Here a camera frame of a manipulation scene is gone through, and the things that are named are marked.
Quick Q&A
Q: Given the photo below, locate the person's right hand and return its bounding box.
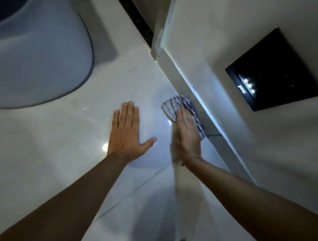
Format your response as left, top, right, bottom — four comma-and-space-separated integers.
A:
175, 106, 202, 166

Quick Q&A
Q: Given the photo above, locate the person's left hand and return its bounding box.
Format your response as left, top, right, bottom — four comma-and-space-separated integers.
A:
107, 101, 157, 164

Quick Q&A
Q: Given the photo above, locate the blue white checkered cloth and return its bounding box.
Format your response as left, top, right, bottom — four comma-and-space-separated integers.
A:
161, 95, 206, 140

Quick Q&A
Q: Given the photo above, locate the person's right forearm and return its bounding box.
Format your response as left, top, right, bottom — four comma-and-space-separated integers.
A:
183, 156, 318, 241

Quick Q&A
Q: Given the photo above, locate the person's left forearm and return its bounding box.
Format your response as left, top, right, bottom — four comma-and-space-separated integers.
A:
0, 153, 130, 241

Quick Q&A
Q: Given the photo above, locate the thin wrist band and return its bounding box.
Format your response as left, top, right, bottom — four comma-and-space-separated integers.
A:
181, 155, 202, 167

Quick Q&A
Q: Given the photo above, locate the white wash basin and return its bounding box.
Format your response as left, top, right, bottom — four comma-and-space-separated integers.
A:
0, 0, 94, 110

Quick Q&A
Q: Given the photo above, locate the black wall switch panel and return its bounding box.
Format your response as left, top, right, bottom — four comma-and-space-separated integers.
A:
225, 27, 318, 112

